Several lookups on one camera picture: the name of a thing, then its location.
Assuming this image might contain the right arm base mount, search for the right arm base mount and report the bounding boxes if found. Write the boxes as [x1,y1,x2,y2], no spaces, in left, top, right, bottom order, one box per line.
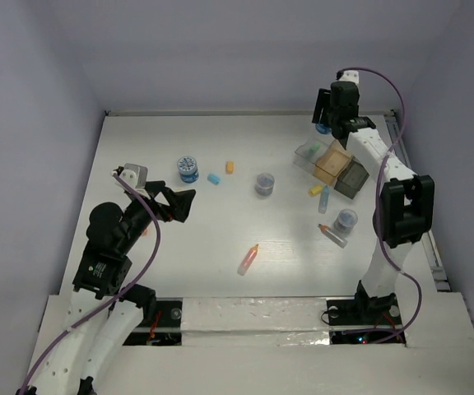
[320,299,407,345]

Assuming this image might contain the blue patterned tape roll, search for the blue patterned tape roll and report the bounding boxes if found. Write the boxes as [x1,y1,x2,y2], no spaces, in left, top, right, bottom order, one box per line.
[177,156,199,184]
[315,123,332,135]

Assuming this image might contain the clear jar dark pins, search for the clear jar dark pins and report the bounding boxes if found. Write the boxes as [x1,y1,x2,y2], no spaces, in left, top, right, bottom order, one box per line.
[333,209,358,234]
[254,173,275,197]

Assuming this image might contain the blue highlighter marker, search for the blue highlighter marker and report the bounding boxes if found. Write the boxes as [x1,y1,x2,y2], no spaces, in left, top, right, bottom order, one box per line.
[318,185,330,214]

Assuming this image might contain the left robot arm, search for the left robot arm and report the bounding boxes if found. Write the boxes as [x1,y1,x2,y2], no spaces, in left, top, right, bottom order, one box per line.
[17,181,196,394]

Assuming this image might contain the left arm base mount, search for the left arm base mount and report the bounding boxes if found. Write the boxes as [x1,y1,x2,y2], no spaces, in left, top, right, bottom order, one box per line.
[123,299,183,346]

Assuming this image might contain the orange plastic container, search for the orange plastic container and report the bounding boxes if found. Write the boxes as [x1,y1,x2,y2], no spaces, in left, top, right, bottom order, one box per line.
[313,140,353,186]

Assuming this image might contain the green marker cap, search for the green marker cap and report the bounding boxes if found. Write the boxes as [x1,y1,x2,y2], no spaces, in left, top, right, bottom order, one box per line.
[307,142,322,158]

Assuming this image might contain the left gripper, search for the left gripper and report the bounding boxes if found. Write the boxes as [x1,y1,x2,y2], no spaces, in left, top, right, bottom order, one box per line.
[118,179,196,252]

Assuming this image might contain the pink orange highlighter marker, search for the pink orange highlighter marker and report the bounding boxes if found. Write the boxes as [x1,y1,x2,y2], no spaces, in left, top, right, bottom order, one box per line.
[237,244,259,276]

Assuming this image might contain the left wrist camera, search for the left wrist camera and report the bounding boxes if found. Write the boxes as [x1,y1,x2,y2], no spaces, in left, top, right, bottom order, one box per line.
[111,163,148,190]

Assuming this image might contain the orange marker cap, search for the orange marker cap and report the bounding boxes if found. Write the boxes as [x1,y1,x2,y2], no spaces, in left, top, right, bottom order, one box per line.
[225,161,235,174]

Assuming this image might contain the blue marker cap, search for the blue marker cap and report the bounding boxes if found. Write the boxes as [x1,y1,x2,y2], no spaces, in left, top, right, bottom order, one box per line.
[207,174,221,185]

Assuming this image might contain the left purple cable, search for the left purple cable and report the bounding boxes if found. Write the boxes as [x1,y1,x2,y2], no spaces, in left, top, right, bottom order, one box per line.
[17,174,162,395]

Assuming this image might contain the yellow marker cap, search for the yellow marker cap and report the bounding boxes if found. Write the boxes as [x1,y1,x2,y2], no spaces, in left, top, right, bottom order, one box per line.
[309,185,323,197]

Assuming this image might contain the clear plastic container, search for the clear plastic container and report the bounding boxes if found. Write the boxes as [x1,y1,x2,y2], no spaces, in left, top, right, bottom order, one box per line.
[293,137,330,174]

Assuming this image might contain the orange tip clear marker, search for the orange tip clear marker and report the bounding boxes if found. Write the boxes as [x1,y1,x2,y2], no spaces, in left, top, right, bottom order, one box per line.
[318,224,347,249]

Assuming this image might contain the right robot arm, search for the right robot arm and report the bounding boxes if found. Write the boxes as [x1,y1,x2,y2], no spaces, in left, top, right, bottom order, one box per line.
[313,72,435,325]

